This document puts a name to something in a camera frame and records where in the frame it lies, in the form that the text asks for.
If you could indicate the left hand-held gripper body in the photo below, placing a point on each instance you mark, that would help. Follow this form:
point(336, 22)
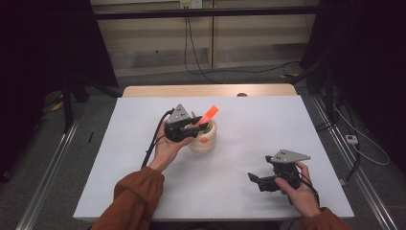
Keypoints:
point(178, 116)

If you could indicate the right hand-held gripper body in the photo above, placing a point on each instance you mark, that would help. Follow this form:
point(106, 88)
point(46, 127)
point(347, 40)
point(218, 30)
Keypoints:
point(285, 167)

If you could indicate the orange highlighter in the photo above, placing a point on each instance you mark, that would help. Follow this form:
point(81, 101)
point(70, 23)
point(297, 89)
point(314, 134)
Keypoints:
point(210, 112)

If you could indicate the cream ribbed pen holder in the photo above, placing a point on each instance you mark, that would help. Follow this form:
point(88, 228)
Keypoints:
point(204, 145)

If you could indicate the person's left hand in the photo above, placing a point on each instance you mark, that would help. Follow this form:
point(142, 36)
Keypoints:
point(166, 150)

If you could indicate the person's right hand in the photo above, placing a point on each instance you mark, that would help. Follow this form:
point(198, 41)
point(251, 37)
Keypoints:
point(304, 199)

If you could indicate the white table sheet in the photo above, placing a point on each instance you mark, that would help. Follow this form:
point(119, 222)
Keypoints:
point(249, 127)

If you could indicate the white power strip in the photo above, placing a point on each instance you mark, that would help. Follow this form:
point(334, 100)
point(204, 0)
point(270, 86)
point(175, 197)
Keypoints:
point(351, 139)

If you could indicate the yellow floor tape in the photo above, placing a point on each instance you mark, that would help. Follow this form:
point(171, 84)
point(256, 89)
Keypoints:
point(57, 106)
point(288, 75)

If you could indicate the small black stick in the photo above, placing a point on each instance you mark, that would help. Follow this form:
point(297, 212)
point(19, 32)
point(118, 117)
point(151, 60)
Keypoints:
point(91, 136)

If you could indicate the black horizontal bar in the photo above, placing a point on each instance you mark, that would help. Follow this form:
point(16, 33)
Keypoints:
point(191, 12)

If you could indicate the black metal stand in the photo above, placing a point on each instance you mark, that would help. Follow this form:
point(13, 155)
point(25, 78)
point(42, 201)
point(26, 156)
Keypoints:
point(67, 108)

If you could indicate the black curtain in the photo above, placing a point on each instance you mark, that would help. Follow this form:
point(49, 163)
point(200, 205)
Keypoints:
point(367, 48)
point(32, 64)

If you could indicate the metal floor rail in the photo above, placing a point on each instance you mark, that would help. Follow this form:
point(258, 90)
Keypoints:
point(48, 182)
point(367, 188)

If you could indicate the white wall socket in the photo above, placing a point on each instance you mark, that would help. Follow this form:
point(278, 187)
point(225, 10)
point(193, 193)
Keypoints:
point(191, 4)

